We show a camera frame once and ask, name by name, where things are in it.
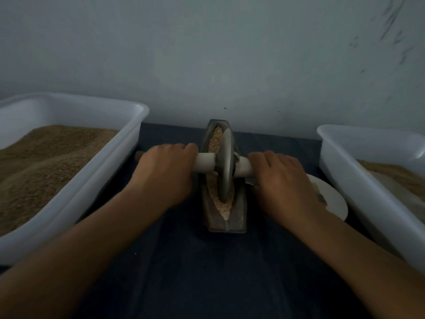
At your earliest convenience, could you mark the person's right hand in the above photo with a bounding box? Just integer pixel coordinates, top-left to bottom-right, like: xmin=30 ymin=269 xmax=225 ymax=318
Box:
xmin=247 ymin=151 xmax=324 ymax=226

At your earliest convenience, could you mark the person's left hand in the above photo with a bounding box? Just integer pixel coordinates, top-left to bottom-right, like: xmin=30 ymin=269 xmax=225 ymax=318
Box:
xmin=126 ymin=143 xmax=199 ymax=210

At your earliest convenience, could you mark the white round plate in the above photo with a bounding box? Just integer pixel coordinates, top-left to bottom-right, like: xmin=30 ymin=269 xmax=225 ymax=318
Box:
xmin=307 ymin=173 xmax=349 ymax=221

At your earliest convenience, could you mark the metal grinding wheel with handle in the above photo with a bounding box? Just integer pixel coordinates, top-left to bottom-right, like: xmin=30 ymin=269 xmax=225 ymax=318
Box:
xmin=135 ymin=127 xmax=255 ymax=202

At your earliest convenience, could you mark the white plastic scoop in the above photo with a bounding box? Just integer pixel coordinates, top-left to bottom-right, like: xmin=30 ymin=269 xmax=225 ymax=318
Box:
xmin=372 ymin=171 xmax=425 ymax=223

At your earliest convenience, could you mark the person's right forearm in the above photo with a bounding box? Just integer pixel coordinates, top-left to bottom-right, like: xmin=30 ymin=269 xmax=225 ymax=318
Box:
xmin=291 ymin=209 xmax=425 ymax=319

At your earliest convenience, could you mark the boat-shaped metal grinding trough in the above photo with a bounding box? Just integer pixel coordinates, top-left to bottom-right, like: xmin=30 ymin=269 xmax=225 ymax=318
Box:
xmin=200 ymin=119 xmax=248 ymax=234

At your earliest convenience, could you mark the white plastic tub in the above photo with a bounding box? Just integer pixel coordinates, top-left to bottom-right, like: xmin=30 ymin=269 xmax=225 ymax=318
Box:
xmin=317 ymin=124 xmax=425 ymax=273
xmin=0 ymin=92 xmax=150 ymax=266

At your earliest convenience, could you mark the person's left forearm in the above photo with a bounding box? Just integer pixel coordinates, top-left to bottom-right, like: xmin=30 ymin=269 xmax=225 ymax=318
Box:
xmin=0 ymin=192 xmax=170 ymax=319

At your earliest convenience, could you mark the large brown grain heap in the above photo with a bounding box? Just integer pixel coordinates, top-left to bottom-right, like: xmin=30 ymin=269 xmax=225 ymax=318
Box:
xmin=357 ymin=160 xmax=425 ymax=200
xmin=0 ymin=124 xmax=120 ymax=237

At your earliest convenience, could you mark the dark blue table cloth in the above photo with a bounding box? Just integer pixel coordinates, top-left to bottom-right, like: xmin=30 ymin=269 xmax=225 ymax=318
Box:
xmin=0 ymin=123 xmax=393 ymax=319

